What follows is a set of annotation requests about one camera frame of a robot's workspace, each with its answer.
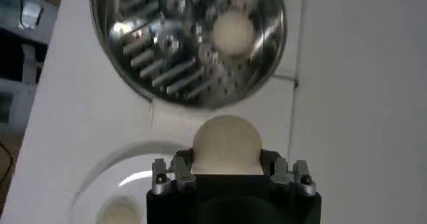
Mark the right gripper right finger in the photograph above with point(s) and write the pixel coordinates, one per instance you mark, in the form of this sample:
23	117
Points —
280	172

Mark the perforated steel steamer basket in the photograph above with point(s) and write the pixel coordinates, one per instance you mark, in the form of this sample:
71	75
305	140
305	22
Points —
160	65

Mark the grey robot chassis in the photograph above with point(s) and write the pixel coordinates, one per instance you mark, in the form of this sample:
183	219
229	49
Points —
20	18

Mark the white round plate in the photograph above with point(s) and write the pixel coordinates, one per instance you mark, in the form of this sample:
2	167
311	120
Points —
110	178

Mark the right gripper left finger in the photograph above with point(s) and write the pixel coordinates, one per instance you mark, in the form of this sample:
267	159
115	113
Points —
181	175

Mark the white steamed baozi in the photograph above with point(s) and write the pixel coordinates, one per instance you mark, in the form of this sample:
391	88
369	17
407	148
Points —
118	213
227	145
233	32

